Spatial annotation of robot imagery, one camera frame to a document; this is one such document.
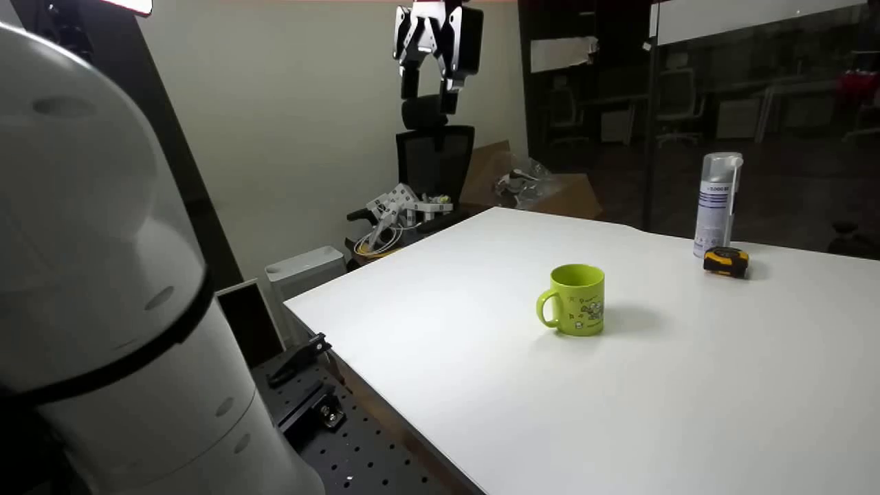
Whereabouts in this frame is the green ceramic mug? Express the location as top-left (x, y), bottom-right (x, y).
top-left (535, 263), bottom-right (605, 335)

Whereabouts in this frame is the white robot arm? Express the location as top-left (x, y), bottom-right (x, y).
top-left (0, 23), bottom-right (328, 495)

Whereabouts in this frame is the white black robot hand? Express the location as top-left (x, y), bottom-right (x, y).
top-left (346, 181), bottom-right (454, 259)

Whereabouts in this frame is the black office chair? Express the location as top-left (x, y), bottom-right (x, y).
top-left (395, 97), bottom-right (476, 204)

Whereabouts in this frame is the brown cardboard box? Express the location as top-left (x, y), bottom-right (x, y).
top-left (458, 140), bottom-right (601, 219)

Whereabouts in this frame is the black metal clamp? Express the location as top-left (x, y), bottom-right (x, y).
top-left (270, 332), bottom-right (330, 387)

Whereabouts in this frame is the grey rectangular box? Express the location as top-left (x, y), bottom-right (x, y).
top-left (264, 244), bottom-right (346, 300)

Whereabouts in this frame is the black perforated breadboard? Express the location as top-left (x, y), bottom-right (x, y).
top-left (253, 311), bottom-right (484, 495)

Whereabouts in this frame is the white spray can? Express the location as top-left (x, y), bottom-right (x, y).
top-left (692, 151), bottom-right (746, 255)

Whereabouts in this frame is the black upright bracket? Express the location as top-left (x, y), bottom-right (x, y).
top-left (218, 281), bottom-right (282, 365)

